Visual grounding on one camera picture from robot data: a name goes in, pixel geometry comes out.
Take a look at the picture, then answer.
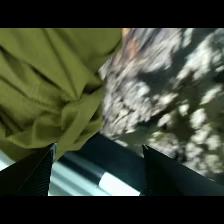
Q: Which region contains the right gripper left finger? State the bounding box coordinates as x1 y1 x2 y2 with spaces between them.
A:
0 143 56 197

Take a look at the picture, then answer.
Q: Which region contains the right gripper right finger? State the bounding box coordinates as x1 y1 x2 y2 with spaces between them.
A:
139 143 224 197

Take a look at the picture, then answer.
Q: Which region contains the olive brown long-sleeved shirt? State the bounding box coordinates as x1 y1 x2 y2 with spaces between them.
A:
0 27 124 163

